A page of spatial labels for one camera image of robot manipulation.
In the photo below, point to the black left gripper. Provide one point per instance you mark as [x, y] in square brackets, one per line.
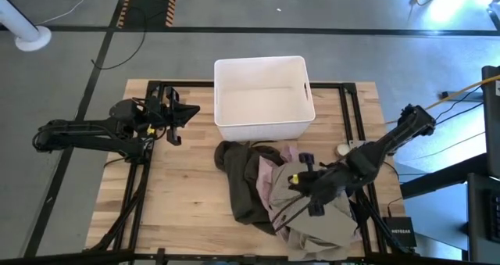
[172, 138]

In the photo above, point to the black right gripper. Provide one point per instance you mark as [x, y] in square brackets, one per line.
[330, 181]

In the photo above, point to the khaki garment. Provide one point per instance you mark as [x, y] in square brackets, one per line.
[324, 226]

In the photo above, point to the yellow tag on left arm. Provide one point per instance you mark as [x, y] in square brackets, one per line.
[150, 131]

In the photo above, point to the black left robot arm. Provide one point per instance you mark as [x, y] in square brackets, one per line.
[78, 134]

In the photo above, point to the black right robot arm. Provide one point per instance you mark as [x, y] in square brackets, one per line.
[390, 138]

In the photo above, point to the yellow tag on right gripper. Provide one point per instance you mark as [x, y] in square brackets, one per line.
[295, 177]

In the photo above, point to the white tape roll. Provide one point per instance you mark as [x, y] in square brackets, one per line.
[343, 149]

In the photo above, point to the white plastic bin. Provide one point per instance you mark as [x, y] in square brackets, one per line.
[261, 101]

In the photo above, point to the black desk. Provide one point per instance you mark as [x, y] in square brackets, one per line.
[490, 140]

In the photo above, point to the black keyboard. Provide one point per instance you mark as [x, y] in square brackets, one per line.
[495, 216]

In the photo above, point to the black aluminium table frame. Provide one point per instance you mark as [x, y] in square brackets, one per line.
[136, 202]

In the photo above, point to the black network switch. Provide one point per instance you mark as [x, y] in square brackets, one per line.
[399, 231]

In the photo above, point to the white round post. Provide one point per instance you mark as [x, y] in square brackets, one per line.
[21, 26]

